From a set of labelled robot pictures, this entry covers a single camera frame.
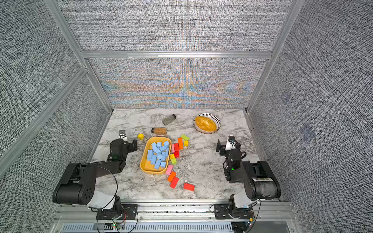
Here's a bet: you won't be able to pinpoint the yellow plastic tray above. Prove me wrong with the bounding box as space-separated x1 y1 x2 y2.
140 137 171 175

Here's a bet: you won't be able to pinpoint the blue block low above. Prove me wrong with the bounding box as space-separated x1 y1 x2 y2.
151 155 157 165

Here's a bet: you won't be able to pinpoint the blue block tall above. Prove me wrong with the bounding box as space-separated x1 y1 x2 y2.
154 159 162 170

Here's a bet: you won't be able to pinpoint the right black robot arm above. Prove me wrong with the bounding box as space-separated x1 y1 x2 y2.
216 136 281 219

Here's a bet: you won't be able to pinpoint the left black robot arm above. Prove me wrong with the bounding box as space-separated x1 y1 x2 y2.
52 138 138 212

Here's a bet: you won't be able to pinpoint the patterned bowl with yellow contents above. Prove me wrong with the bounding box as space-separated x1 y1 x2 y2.
193 113 221 134

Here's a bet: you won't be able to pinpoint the brown spice jar black lid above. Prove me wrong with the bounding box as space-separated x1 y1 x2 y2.
151 127 167 136

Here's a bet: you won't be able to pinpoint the green block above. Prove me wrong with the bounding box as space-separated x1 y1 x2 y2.
181 134 189 141

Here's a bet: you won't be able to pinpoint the red block bottom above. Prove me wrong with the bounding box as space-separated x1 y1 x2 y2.
183 183 195 191

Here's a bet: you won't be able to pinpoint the pink block lower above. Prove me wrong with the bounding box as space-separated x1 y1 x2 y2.
166 165 173 176

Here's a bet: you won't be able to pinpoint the clear spice jar green contents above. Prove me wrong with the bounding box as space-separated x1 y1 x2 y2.
162 114 177 126

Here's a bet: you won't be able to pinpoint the long orange block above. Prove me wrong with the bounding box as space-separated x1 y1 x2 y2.
178 137 184 150

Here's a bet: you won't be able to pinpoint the orange block lower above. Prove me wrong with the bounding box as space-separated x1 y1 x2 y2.
167 171 176 183

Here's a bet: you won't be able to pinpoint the red block lower left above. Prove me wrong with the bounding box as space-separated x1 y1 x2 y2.
170 177 179 189

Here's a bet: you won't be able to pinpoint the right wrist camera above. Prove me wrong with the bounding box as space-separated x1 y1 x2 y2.
225 136 237 150

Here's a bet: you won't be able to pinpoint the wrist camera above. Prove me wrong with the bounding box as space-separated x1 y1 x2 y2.
119 130 128 141
225 136 237 150

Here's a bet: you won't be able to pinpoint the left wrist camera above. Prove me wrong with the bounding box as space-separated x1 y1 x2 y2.
119 130 128 141

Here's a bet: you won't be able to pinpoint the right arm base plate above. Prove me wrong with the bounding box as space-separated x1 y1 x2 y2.
212 204 254 220

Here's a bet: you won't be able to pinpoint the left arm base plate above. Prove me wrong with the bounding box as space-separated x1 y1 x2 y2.
96 204 138 220

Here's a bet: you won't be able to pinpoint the aluminium front rail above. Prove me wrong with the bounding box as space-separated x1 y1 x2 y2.
48 199 302 233

